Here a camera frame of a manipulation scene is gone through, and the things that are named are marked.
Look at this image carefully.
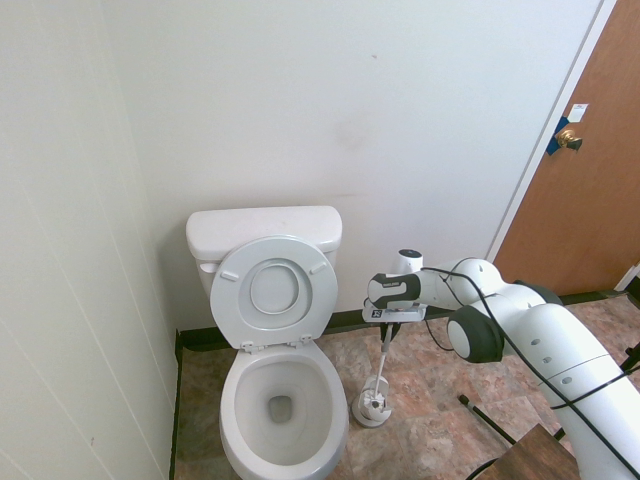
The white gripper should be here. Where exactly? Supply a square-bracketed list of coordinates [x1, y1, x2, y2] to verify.
[362, 299, 429, 342]

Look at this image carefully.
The white toilet brush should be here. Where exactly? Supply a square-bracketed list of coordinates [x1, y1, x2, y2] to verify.
[360, 322, 400, 417]

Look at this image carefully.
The white toilet brush holder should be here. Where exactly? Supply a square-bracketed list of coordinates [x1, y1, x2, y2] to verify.
[355, 377, 393, 429]

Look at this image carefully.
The white ceramic toilet bowl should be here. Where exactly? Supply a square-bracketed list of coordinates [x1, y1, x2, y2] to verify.
[218, 343, 350, 480]

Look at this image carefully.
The white toilet seat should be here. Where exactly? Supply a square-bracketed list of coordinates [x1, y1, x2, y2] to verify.
[209, 235, 340, 351]

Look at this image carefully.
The white toilet tank lid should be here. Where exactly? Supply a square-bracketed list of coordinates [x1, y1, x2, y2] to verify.
[185, 205, 345, 261]

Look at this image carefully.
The brown wooden table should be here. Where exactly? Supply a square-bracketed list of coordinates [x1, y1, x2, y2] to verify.
[499, 423, 587, 480]

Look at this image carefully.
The black baseboard strip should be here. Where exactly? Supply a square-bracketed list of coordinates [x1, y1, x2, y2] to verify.
[168, 329, 184, 480]

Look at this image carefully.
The brown wooden door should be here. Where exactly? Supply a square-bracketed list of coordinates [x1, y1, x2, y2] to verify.
[493, 0, 640, 297]

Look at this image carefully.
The blue tape strip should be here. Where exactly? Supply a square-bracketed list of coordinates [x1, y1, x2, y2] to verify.
[547, 115, 574, 156]

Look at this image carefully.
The brass door knob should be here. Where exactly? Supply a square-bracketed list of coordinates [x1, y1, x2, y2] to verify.
[557, 128, 584, 151]

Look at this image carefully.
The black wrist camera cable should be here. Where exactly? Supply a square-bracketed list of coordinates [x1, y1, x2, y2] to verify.
[421, 267, 640, 480]

